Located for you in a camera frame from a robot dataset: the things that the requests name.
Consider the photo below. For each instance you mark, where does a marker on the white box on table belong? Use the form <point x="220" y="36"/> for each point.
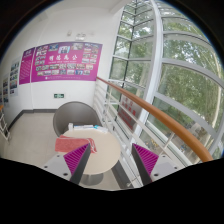
<point x="87" y="127"/>

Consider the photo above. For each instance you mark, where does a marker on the white metal railing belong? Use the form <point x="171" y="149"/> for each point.
<point x="150" y="138"/>

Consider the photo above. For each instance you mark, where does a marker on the red folded towel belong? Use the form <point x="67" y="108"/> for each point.
<point x="67" y="144"/>

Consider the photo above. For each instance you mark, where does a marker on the white photo board poster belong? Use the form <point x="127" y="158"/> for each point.
<point x="14" y="73"/>

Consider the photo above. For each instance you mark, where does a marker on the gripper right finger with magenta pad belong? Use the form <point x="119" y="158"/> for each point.
<point x="152" y="167"/>

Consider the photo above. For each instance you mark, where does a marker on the narrow magenta wall poster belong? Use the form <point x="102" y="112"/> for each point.
<point x="25" y="67"/>

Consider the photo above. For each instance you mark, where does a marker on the large magenta wall poster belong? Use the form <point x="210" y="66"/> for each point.
<point x="66" y="61"/>

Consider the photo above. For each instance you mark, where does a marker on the grey tub chair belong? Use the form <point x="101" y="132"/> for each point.
<point x="74" y="112"/>

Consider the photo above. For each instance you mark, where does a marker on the white rack at left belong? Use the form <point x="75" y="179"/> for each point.
<point x="3" y="125"/>

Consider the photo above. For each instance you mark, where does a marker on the round beige table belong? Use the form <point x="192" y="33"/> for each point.
<point x="107" y="155"/>

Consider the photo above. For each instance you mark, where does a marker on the orange wooden handrail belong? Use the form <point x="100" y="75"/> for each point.
<point x="196" y="146"/>

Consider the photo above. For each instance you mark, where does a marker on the green exit sign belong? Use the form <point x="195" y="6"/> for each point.
<point x="59" y="96"/>

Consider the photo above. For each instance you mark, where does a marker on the red sign on window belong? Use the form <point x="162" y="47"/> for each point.
<point x="127" y="109"/>

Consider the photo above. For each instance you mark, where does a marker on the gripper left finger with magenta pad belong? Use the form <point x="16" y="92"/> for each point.
<point x="71" y="165"/>

